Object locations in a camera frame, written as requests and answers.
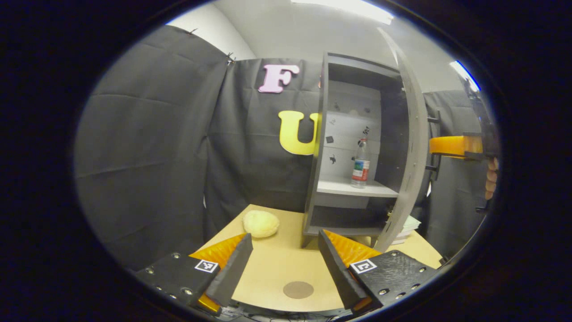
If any grey cabinet door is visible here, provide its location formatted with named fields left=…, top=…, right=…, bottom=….
left=374, top=27, right=430, bottom=253

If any dark grey cabinet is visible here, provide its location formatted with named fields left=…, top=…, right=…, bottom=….
left=301, top=51, right=409, bottom=249

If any clear plastic bottle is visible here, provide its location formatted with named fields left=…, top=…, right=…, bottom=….
left=350, top=136, right=371, bottom=189

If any black backdrop cloth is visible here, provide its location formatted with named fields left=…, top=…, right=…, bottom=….
left=74, top=25, right=492, bottom=273

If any black door handle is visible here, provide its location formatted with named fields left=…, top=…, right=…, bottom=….
left=426, top=109, right=444, bottom=182

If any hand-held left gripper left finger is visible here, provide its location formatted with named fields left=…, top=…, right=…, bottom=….
left=134, top=233, right=254, bottom=314

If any round brown coaster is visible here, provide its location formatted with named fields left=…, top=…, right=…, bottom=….
left=283, top=281, right=314, bottom=299

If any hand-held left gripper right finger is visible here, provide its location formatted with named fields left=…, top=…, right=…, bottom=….
left=317, top=229, right=441, bottom=314

